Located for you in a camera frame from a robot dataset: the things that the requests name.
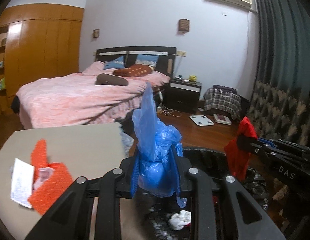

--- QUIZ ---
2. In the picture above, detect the wooden wardrobe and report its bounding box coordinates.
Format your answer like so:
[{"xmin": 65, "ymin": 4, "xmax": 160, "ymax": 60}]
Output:
[{"xmin": 0, "ymin": 3, "xmax": 84, "ymax": 115}]

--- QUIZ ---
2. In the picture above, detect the brown flat pillow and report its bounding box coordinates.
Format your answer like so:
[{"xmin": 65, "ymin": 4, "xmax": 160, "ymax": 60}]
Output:
[{"xmin": 95, "ymin": 74, "xmax": 128, "ymax": 86}]

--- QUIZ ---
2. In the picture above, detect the white charger cable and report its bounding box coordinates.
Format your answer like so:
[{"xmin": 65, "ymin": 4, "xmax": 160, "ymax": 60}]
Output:
[{"xmin": 156, "ymin": 90, "xmax": 183, "ymax": 118}]

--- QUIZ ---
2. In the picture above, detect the white framed book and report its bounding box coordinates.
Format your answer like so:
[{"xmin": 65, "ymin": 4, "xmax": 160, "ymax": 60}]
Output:
[{"xmin": 213, "ymin": 114, "xmax": 231, "ymax": 125}]

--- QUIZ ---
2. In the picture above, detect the left wall lamp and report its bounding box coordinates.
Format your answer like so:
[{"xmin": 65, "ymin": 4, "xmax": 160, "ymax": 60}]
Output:
[{"xmin": 92, "ymin": 29, "xmax": 100, "ymax": 39}]

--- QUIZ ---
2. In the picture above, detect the wall lamp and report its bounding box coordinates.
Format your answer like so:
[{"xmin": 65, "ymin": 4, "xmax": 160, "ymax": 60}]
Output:
[
  {"xmin": 178, "ymin": 18, "xmax": 190, "ymax": 33},
  {"xmin": 92, "ymin": 29, "xmax": 100, "ymax": 39}
]

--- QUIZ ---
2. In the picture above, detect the right wall lamp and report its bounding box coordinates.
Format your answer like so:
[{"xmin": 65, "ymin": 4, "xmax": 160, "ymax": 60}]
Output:
[{"xmin": 178, "ymin": 18, "xmax": 190, "ymax": 33}]

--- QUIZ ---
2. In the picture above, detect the white printed medicine box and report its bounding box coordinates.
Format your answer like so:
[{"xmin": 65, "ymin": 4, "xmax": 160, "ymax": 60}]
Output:
[{"xmin": 10, "ymin": 158, "xmax": 34, "ymax": 209}]

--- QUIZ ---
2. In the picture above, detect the red dotted pillow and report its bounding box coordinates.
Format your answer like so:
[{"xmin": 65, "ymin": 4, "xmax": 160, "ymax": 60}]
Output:
[{"xmin": 113, "ymin": 64, "xmax": 154, "ymax": 77}]

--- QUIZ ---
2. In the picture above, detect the white bathroom scale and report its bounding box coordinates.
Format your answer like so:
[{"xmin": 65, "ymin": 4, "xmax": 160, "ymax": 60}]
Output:
[{"xmin": 189, "ymin": 115, "xmax": 214, "ymax": 127}]

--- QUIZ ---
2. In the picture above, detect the black clothing on bed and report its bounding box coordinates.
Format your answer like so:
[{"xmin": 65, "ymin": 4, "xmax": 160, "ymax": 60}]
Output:
[{"xmin": 11, "ymin": 96, "xmax": 20, "ymax": 115}]

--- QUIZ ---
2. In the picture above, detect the pink sock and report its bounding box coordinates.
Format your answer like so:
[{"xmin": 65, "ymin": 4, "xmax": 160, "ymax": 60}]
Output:
[{"xmin": 33, "ymin": 167, "xmax": 55, "ymax": 191}]

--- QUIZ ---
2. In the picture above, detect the dark green curtain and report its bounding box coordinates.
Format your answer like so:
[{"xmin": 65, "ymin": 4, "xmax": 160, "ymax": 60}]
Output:
[{"xmin": 247, "ymin": 0, "xmax": 310, "ymax": 146}]

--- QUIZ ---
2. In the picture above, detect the yellow plush toy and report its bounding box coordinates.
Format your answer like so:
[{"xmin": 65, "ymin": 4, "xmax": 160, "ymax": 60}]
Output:
[{"xmin": 188, "ymin": 75, "xmax": 197, "ymax": 83}]

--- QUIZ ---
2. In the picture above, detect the black trash bin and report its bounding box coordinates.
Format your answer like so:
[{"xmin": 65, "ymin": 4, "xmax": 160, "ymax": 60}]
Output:
[{"xmin": 145, "ymin": 147, "xmax": 268, "ymax": 239}]

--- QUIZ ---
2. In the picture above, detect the black white nightstand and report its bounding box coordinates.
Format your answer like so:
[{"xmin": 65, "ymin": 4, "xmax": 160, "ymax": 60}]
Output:
[{"xmin": 165, "ymin": 79, "xmax": 202, "ymax": 114}]

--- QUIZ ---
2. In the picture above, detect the bed with pink cover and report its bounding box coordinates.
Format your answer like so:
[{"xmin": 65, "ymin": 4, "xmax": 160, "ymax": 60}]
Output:
[{"xmin": 16, "ymin": 61, "xmax": 170, "ymax": 129}]

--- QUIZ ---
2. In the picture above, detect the blue pillow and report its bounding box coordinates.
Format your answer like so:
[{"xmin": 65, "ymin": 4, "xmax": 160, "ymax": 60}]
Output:
[
  {"xmin": 104, "ymin": 56, "xmax": 125, "ymax": 69},
  {"xmin": 135, "ymin": 54, "xmax": 159, "ymax": 68}
]

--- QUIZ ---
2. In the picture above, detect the left blue pillow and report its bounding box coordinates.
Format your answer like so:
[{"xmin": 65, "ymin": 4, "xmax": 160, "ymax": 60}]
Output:
[{"xmin": 104, "ymin": 56, "xmax": 125, "ymax": 69}]

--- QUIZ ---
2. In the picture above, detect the orange bubble wrap sheet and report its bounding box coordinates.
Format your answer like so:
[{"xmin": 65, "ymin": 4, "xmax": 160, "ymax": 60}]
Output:
[{"xmin": 27, "ymin": 139, "xmax": 73, "ymax": 215}]

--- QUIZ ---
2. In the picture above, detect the black bed headboard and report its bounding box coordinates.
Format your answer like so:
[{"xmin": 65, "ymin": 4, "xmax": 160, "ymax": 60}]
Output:
[{"xmin": 95, "ymin": 46, "xmax": 177, "ymax": 78}]

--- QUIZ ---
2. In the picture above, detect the blue plastic bag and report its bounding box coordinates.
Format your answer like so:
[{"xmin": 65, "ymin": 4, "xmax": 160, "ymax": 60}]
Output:
[{"xmin": 130, "ymin": 82, "xmax": 187, "ymax": 208}]

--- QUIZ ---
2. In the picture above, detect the white tissue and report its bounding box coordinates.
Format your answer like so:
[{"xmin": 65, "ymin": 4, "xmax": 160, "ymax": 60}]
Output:
[{"xmin": 169, "ymin": 210, "xmax": 191, "ymax": 231}]

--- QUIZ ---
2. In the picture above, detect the right blue pillow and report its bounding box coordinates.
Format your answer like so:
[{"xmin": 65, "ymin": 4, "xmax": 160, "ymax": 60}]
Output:
[{"xmin": 135, "ymin": 54, "xmax": 159, "ymax": 68}]

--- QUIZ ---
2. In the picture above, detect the plaid shirt on chair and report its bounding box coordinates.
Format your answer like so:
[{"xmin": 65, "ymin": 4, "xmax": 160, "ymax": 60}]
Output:
[{"xmin": 203, "ymin": 85, "xmax": 241, "ymax": 120}]

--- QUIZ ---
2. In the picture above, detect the red cloth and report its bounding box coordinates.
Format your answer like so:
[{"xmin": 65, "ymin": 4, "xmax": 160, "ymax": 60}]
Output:
[{"xmin": 224, "ymin": 116, "xmax": 258, "ymax": 181}]

